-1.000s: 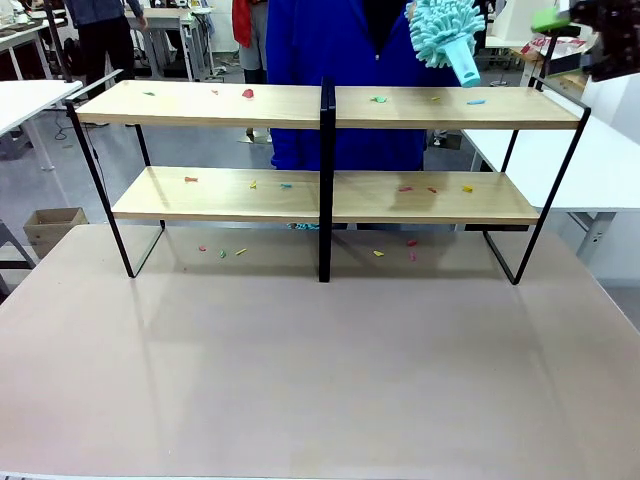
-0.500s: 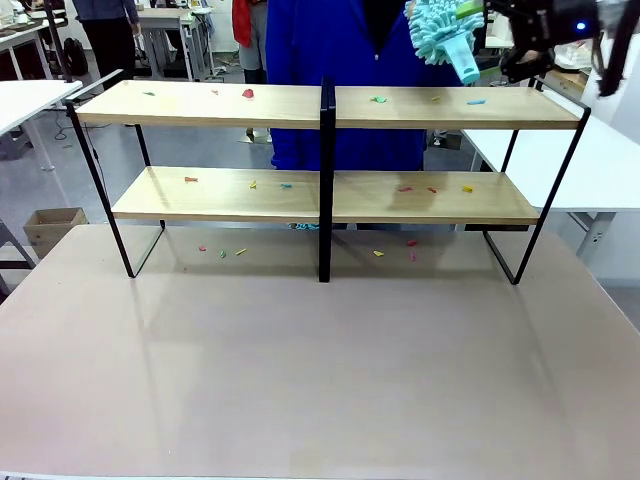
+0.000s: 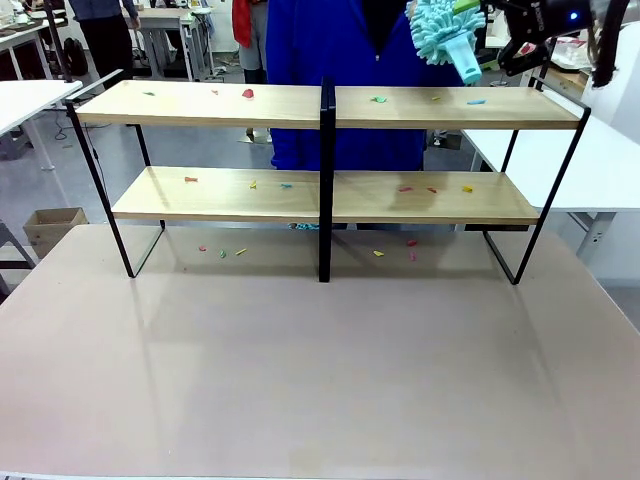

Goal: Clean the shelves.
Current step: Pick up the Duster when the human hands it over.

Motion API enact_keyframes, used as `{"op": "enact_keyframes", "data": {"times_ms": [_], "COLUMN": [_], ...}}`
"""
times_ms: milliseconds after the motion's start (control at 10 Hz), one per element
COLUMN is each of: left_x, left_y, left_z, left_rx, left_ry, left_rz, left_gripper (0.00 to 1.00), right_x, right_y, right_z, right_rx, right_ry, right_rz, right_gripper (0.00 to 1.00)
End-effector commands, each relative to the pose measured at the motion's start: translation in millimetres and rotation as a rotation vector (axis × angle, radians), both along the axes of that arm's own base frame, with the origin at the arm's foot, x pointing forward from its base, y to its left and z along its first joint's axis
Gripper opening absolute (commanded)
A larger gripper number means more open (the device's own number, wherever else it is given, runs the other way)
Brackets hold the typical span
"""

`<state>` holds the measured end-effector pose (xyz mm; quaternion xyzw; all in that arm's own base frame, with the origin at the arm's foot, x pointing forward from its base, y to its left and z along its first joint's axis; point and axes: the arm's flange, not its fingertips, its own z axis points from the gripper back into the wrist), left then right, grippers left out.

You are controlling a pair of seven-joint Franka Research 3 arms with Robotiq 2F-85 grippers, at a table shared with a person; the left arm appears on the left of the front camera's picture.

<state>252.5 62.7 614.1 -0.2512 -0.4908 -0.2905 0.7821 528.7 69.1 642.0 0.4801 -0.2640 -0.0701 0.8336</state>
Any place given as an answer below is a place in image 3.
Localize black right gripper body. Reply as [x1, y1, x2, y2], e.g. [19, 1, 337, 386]
[492, 0, 601, 49]

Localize teal fluffy microfibre duster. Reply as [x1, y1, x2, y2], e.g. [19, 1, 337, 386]
[405, 0, 487, 86]

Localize black stand pole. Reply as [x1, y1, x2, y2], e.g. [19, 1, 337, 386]
[42, 0, 77, 84]
[533, 38, 551, 92]

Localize cluttered wooden background table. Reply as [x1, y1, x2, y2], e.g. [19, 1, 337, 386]
[522, 33, 597, 93]

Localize white side table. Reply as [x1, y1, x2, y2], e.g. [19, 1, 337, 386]
[460, 115, 640, 261]
[0, 78, 84, 174]

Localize person in blue jacket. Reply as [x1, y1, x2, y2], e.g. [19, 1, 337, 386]
[263, 0, 467, 172]

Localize person with red apron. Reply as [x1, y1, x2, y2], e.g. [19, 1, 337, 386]
[231, 0, 271, 85]

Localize grey background workbench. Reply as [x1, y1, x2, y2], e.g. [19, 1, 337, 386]
[123, 5, 214, 82]

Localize person in dark clothes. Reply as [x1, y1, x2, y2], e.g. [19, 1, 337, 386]
[67, 0, 142, 81]

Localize black backpack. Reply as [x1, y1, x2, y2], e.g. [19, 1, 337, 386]
[63, 36, 90, 77]

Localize brown cardboard box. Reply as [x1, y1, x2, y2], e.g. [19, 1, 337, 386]
[22, 206, 90, 259]

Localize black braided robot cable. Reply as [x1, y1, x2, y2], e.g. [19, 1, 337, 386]
[588, 0, 627, 90]

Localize wooden shelf unit black frame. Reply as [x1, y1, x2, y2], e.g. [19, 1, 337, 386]
[318, 74, 593, 287]
[63, 68, 335, 284]

